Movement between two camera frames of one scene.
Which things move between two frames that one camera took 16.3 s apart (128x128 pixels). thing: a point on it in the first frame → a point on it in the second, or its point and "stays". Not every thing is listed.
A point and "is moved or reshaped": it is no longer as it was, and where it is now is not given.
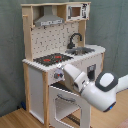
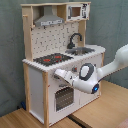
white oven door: (67, 109) is moved or reshaped
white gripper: (76, 78) → (67, 75)
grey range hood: (48, 17) stays
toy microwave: (77, 11) stays
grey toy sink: (78, 51) stays
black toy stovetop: (53, 58) stays
